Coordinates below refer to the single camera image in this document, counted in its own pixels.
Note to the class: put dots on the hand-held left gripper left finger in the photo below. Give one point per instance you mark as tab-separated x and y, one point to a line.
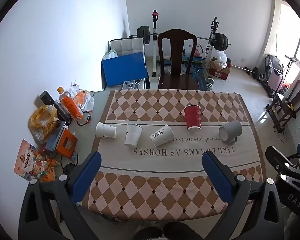
88	172

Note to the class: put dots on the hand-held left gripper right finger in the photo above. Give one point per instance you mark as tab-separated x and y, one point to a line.
218	177

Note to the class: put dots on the plain white paper cup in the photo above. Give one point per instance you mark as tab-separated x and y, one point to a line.
105	130

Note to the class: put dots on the grey ceramic mug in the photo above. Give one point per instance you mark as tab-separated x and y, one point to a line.
230	130

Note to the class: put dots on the white paper cup small print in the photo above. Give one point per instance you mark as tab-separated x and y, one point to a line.
132	135

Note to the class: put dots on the red ribbed paper cup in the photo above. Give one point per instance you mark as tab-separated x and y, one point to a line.
193	118

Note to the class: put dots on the white paper cup large print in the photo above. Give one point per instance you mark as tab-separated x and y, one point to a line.
162	135

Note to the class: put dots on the black round lid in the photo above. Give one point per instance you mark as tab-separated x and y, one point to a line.
69	169

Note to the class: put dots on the orange box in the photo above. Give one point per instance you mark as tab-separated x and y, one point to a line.
67	143

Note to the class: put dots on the grey-blue flat device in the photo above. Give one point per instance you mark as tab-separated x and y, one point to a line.
55	135

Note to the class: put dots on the wooden chair with dark seat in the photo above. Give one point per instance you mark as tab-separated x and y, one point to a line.
289	102

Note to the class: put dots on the checkered table cloth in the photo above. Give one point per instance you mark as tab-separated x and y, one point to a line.
165	180

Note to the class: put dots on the colourful snack packet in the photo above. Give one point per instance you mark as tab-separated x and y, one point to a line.
33	163

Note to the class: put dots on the black box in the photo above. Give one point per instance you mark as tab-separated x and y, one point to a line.
63	113

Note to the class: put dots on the yellow plastic bag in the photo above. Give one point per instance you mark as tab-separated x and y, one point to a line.
43	122

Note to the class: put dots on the crumpled white plastic wrap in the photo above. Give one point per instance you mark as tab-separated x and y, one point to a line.
88	105

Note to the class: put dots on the person's legs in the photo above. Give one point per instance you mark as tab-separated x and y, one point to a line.
175	232

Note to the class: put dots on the orange drink bottle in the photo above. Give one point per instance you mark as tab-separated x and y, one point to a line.
69	103

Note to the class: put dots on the orange snack bag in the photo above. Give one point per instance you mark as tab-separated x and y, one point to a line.
82	98

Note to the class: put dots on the pink suitcase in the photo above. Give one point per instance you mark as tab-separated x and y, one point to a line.
275	80

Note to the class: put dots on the black cylinder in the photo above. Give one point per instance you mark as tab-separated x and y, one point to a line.
47	98

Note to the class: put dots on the small barbell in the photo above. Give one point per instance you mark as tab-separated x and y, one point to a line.
254	72

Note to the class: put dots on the folded metal cart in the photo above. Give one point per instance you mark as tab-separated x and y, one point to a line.
271	66

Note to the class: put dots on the dumbbell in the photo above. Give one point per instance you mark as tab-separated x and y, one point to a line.
209	83

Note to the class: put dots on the clear plastic box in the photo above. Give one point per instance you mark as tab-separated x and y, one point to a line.
130	85

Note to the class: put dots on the red cardboard box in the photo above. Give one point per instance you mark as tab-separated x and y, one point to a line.
220	72

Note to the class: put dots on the blue box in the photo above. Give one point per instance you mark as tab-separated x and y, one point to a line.
123	70

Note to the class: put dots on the white plastic bag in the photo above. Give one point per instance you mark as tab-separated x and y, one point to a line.
220	56

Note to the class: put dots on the window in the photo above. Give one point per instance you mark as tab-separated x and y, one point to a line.
290	30

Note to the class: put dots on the barbell with black plates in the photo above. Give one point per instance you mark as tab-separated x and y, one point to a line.
221	42

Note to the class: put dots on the white padded chair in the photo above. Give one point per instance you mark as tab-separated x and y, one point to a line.
127	46

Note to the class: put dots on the white barbell stand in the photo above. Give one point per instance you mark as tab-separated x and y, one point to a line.
154	42
213	33

